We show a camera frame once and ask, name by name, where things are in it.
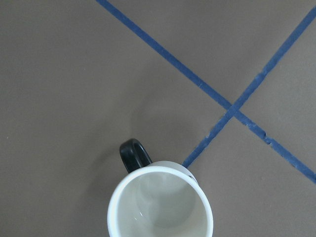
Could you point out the brown paper table cover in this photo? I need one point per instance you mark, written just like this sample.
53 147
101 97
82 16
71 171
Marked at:
75 83

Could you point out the white smiley mug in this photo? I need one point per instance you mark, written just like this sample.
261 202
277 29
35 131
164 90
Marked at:
157 199

